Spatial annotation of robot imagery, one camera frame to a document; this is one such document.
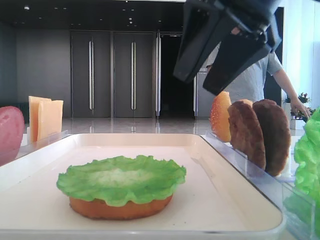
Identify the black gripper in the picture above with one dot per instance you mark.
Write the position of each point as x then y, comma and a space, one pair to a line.
245, 29

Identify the green lettuce leaf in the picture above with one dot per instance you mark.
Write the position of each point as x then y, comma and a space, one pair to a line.
118, 180
306, 165

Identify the left brown meat patty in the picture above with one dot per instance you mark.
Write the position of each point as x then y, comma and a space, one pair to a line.
246, 133

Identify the brown meat patty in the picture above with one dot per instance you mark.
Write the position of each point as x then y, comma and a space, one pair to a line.
246, 133
276, 133

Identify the right brown meat patty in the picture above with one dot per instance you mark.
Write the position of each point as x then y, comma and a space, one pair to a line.
276, 133

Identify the right yellow cheese slice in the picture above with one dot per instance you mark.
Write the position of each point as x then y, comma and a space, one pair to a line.
50, 115

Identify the left orange cheese slice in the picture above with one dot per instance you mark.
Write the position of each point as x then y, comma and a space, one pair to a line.
34, 103

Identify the bread slice on tray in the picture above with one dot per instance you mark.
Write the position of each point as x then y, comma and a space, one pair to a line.
98, 209

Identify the left red tomato slice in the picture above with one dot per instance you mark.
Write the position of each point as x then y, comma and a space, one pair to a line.
12, 127

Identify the person in grey shirt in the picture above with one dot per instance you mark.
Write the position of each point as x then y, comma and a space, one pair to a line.
250, 83

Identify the left bun half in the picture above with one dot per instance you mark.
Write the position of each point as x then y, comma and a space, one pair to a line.
219, 116

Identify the potted green plant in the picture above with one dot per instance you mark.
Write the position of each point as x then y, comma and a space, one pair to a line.
301, 113

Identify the dark double door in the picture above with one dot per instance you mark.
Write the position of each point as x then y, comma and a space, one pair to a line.
113, 74

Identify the cream rectangular tray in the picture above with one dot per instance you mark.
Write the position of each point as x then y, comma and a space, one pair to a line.
216, 202

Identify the right long clear rail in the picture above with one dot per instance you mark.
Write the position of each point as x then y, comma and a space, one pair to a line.
276, 189

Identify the long clear rail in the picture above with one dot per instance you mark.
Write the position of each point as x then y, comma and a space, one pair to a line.
276, 189
14, 154

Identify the left long clear rail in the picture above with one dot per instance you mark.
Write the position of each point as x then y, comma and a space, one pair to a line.
14, 154

